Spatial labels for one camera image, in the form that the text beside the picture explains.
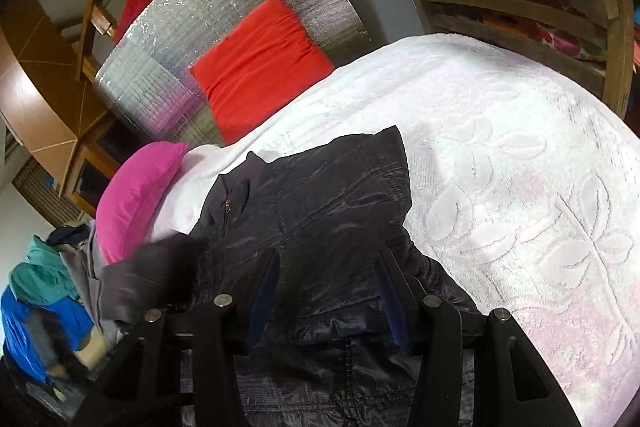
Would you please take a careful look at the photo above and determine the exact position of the red pillow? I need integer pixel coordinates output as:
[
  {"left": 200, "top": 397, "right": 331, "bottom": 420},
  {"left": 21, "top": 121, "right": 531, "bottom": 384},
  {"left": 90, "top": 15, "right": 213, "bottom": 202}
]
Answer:
[{"left": 190, "top": 0, "right": 334, "bottom": 145}]

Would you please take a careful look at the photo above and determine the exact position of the grey garment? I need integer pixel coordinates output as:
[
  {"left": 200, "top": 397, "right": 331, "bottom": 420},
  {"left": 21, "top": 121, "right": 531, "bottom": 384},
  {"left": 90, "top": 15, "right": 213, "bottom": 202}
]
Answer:
[{"left": 58, "top": 221, "right": 122, "bottom": 346}]

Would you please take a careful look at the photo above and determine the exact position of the white embossed bed blanket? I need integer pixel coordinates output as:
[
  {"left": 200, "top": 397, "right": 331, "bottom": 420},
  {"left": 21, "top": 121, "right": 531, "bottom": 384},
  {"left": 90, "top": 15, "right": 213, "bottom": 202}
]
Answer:
[{"left": 149, "top": 35, "right": 639, "bottom": 426}]

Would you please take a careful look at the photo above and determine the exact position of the magenta pillow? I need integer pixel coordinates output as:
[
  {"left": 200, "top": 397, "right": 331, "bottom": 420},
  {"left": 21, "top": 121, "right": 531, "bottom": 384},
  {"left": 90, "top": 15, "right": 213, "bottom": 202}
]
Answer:
[{"left": 96, "top": 141, "right": 190, "bottom": 265}]

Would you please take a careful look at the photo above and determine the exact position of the teal garment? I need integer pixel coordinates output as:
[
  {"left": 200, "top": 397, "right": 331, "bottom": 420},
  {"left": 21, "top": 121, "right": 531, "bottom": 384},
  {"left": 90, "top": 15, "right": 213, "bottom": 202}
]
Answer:
[{"left": 9, "top": 235, "right": 79, "bottom": 306}]

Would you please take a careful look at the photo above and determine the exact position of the silver foil insulation panel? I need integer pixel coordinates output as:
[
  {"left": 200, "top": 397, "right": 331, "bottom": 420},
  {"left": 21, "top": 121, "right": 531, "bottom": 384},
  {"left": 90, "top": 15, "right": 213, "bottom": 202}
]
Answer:
[{"left": 94, "top": 0, "right": 371, "bottom": 146}]

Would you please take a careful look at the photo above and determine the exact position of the blue garment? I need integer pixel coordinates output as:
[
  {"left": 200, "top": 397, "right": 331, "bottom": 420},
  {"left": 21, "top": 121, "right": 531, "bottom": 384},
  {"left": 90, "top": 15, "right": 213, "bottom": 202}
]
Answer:
[{"left": 1, "top": 286, "right": 93, "bottom": 385}]

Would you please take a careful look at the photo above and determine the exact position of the black quilted jacket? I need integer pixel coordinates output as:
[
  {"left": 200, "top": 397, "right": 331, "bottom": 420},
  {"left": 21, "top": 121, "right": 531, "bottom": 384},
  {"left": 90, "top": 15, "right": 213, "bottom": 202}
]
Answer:
[{"left": 99, "top": 127, "right": 475, "bottom": 426}]

